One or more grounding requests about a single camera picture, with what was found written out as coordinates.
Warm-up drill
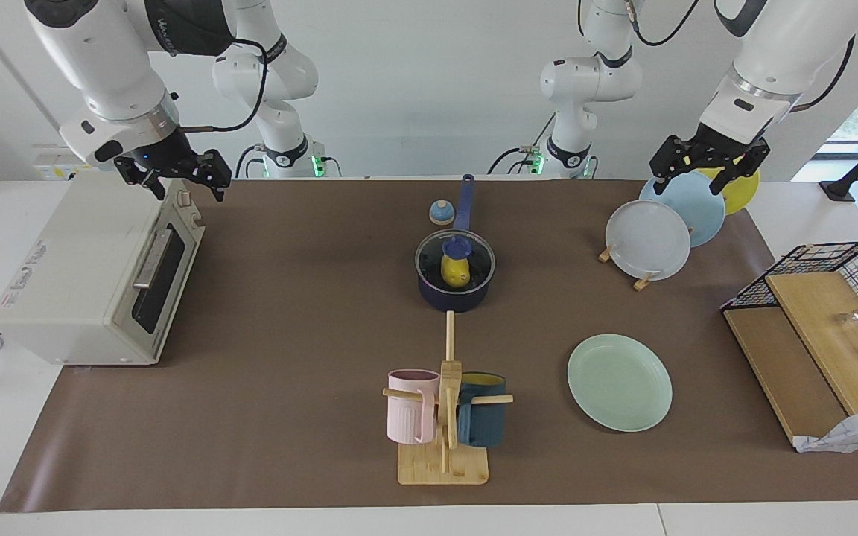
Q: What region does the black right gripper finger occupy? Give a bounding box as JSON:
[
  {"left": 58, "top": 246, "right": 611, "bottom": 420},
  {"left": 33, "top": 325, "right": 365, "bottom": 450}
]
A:
[
  {"left": 194, "top": 149, "right": 233, "bottom": 203},
  {"left": 114, "top": 154, "right": 167, "bottom": 202}
]

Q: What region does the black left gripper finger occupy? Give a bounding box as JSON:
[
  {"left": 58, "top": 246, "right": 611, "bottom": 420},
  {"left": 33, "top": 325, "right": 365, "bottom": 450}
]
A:
[
  {"left": 708, "top": 140, "right": 771, "bottom": 196},
  {"left": 649, "top": 136, "right": 691, "bottom": 196}
]

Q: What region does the glass lid with blue knob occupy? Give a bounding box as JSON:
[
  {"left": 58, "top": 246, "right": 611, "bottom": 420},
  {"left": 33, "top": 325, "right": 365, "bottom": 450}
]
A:
[{"left": 415, "top": 229, "right": 496, "bottom": 293}]

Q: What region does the yellow potato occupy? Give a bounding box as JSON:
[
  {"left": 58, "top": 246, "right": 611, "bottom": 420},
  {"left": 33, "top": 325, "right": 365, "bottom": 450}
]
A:
[{"left": 440, "top": 252, "right": 472, "bottom": 290}]

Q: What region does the yellow plate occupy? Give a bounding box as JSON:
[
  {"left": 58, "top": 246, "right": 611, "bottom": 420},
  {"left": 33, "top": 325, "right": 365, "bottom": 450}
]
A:
[{"left": 696, "top": 159, "right": 761, "bottom": 217}]

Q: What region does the light blue plate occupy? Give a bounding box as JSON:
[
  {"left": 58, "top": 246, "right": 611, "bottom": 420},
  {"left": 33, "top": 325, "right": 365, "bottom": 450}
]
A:
[{"left": 638, "top": 168, "right": 726, "bottom": 248}]

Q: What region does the grey plate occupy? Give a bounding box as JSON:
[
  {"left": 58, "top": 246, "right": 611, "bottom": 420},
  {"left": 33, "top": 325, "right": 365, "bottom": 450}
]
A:
[{"left": 606, "top": 200, "right": 692, "bottom": 281}]

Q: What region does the wooden plate rack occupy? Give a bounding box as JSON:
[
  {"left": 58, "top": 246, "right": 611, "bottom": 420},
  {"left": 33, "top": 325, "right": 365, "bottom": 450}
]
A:
[{"left": 598, "top": 226, "right": 695, "bottom": 292}]

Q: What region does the green plate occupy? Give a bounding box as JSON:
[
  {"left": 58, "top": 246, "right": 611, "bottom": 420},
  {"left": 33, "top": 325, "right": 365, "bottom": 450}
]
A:
[{"left": 567, "top": 334, "right": 673, "bottom": 433}]

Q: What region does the dark blue pot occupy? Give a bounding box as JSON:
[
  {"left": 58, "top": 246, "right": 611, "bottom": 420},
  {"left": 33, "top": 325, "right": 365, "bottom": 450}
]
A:
[{"left": 416, "top": 173, "right": 497, "bottom": 313}]

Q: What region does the white power strip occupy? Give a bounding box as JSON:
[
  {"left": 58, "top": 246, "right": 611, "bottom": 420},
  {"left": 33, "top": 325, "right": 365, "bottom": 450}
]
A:
[{"left": 33, "top": 144, "right": 95, "bottom": 182}]

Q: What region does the beige toaster oven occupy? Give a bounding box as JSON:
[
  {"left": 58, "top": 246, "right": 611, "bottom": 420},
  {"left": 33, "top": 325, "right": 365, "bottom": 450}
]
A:
[{"left": 0, "top": 173, "right": 206, "bottom": 366}]

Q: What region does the dark wooden shelf board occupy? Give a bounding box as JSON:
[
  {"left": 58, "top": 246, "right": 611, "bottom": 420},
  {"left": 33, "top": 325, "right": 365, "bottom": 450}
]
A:
[{"left": 723, "top": 305, "right": 847, "bottom": 447}]

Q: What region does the brown table mat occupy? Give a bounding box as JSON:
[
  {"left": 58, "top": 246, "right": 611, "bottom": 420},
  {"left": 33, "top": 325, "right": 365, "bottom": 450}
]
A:
[{"left": 0, "top": 179, "right": 858, "bottom": 513}]

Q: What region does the white checked cloth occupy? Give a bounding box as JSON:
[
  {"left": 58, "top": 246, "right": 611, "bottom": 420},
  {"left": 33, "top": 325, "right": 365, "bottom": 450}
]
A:
[{"left": 794, "top": 404, "right": 858, "bottom": 453}]

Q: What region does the pink ribbed mug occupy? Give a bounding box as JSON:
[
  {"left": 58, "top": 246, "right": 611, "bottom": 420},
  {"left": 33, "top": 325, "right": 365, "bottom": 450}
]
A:
[{"left": 387, "top": 369, "right": 441, "bottom": 445}]

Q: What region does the dark teal mug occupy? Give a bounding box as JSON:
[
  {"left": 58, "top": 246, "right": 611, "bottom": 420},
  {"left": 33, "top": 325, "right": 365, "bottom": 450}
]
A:
[{"left": 457, "top": 371, "right": 508, "bottom": 448}]

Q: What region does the wooden mug tree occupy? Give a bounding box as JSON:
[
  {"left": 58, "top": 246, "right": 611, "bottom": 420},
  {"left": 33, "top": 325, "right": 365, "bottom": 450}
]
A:
[{"left": 382, "top": 310, "right": 514, "bottom": 486}]

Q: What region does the black right base cable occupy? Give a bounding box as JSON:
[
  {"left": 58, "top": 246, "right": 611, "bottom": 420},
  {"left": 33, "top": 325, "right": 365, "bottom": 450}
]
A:
[{"left": 234, "top": 144, "right": 266, "bottom": 179}]

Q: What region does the black base cable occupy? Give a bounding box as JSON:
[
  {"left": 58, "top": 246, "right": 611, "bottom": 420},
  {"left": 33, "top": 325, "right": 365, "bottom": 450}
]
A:
[
  {"left": 234, "top": 144, "right": 266, "bottom": 179},
  {"left": 487, "top": 112, "right": 556, "bottom": 176}
]

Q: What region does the black wire basket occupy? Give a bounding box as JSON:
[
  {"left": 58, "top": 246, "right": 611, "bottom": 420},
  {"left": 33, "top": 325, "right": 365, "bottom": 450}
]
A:
[{"left": 721, "top": 240, "right": 858, "bottom": 343}]

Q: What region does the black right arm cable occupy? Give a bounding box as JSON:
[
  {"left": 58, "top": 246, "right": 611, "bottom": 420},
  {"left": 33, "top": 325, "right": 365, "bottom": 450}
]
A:
[{"left": 179, "top": 39, "right": 270, "bottom": 133}]

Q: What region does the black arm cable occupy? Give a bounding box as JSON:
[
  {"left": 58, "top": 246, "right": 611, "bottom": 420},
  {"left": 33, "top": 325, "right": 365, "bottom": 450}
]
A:
[
  {"left": 578, "top": 0, "right": 858, "bottom": 112},
  {"left": 179, "top": 39, "right": 270, "bottom": 133}
]

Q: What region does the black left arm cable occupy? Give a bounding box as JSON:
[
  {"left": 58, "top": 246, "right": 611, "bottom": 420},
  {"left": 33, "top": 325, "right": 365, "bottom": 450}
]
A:
[{"left": 578, "top": 0, "right": 858, "bottom": 112}]

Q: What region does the black left base cable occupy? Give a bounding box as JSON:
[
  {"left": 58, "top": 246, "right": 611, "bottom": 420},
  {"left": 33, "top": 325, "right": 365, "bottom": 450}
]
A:
[{"left": 487, "top": 112, "right": 556, "bottom": 176}]

